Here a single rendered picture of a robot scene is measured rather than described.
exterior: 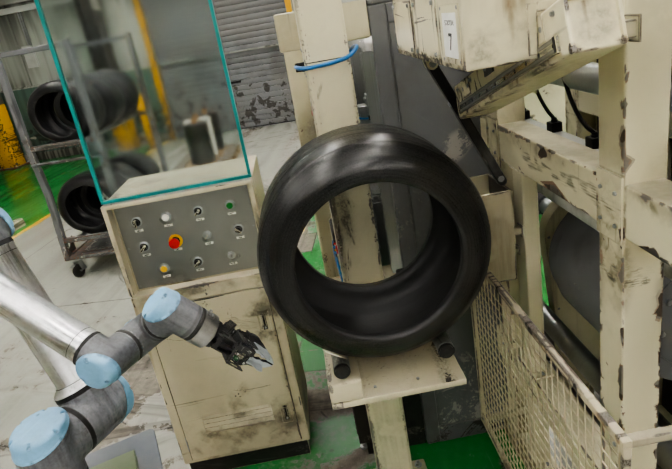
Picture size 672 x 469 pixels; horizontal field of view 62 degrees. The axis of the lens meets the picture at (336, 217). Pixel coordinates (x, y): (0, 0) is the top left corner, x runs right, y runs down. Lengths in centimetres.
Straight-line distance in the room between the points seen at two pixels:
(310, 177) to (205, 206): 90
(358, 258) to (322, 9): 74
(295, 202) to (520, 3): 63
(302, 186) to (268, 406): 137
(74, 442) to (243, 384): 88
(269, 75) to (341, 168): 949
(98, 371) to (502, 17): 111
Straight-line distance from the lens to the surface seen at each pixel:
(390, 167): 129
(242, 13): 1075
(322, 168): 130
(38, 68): 1244
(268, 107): 1082
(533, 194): 179
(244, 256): 219
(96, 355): 140
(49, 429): 170
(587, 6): 102
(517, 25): 107
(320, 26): 161
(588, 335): 242
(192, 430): 258
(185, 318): 141
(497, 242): 178
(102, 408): 179
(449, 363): 166
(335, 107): 163
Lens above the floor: 177
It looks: 20 degrees down
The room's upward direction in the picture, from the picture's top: 10 degrees counter-clockwise
